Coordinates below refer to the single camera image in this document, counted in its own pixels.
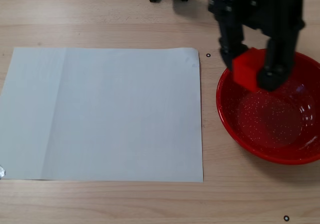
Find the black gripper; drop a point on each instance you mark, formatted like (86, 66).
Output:
(260, 21)

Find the red cube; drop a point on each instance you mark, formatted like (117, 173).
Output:
(243, 71)

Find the white paper sheet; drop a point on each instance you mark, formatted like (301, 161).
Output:
(112, 113)

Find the red speckled bowl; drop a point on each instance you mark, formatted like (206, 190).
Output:
(270, 126)

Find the grey tape piece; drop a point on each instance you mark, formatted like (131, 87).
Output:
(2, 172)

